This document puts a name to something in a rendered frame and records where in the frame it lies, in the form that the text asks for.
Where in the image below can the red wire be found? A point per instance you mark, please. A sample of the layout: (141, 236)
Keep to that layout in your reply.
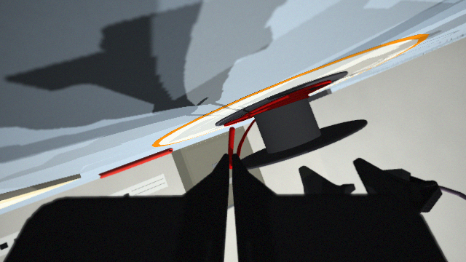
(290, 98)

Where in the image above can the red cloth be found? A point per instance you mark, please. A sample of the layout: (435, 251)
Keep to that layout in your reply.
(135, 163)

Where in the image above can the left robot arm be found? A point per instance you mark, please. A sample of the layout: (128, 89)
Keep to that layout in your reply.
(401, 173)

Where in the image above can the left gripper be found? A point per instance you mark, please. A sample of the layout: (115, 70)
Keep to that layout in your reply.
(422, 195)

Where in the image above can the orange painted ring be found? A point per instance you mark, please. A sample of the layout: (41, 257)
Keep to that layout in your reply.
(421, 38)

